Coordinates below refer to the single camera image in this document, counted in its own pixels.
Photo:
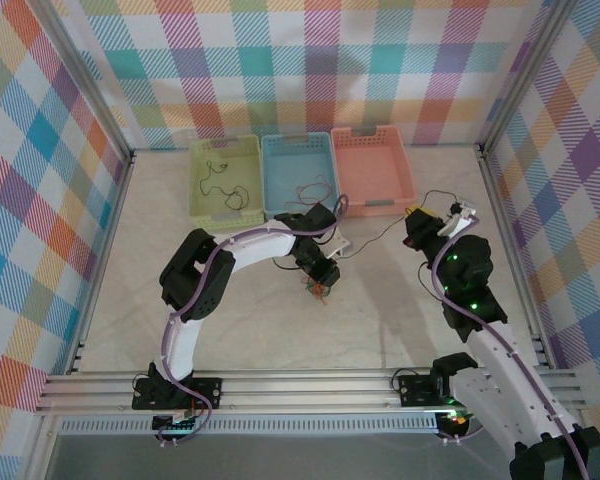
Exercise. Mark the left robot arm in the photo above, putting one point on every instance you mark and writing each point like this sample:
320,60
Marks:
190,345

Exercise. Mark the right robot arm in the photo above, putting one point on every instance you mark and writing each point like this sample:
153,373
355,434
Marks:
505,380

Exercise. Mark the pink plastic basket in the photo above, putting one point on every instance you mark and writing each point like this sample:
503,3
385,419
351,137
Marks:
372,170

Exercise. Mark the blue plastic basket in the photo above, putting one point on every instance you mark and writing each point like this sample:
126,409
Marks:
295,170

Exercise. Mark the green plastic basket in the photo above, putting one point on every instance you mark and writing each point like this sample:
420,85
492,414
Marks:
225,180

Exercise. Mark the right controller board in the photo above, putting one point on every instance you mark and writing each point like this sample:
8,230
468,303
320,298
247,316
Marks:
455,422

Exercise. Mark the controller board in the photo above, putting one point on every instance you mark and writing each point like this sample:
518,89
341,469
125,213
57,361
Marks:
177,426
455,422

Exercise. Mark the left controller board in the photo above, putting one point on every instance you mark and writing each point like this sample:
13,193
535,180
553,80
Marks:
177,426

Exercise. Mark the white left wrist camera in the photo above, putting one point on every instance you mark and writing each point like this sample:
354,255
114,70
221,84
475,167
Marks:
341,245

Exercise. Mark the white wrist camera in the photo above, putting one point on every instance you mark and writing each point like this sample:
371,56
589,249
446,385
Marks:
341,245
455,225

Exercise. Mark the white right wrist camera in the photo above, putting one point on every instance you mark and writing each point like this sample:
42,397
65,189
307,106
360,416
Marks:
455,225

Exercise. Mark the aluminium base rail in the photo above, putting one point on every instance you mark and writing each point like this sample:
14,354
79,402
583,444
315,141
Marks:
305,390

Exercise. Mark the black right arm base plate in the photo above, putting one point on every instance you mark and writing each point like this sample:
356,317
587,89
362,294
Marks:
415,390

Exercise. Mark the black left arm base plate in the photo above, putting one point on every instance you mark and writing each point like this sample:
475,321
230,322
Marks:
207,392

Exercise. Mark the aluminium frame post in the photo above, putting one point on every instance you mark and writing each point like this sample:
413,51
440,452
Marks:
526,70
81,70

